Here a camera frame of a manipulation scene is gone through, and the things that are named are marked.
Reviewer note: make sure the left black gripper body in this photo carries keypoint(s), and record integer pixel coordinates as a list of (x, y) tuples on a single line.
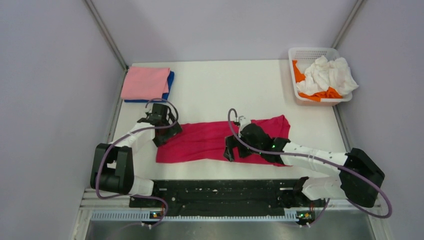
[(170, 117)]

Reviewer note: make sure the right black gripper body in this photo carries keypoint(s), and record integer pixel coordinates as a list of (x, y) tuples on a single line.
[(245, 152)]

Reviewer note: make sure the magenta t shirt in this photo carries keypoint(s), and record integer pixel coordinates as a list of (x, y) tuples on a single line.
[(206, 140)]

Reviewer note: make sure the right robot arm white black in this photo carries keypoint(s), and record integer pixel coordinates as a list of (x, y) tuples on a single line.
[(346, 175)]

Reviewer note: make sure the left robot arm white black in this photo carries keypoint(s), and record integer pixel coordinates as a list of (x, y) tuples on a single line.
[(113, 163)]

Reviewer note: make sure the folded blue t shirt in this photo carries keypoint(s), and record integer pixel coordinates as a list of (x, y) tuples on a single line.
[(170, 80)]

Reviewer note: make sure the folded pink t shirt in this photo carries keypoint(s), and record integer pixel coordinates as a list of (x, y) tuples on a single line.
[(145, 83)]

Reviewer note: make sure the orange t shirt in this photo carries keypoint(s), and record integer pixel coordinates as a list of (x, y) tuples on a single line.
[(310, 90)]

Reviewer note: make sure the crumpled white t shirt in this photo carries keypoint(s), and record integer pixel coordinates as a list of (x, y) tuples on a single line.
[(331, 73)]

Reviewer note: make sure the white plastic basket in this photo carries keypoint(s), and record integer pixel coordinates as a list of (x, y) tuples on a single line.
[(304, 57)]

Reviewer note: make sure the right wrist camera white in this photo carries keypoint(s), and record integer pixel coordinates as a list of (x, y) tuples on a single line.
[(241, 122)]

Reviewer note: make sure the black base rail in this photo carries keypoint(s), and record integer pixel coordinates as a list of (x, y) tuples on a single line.
[(226, 198)]

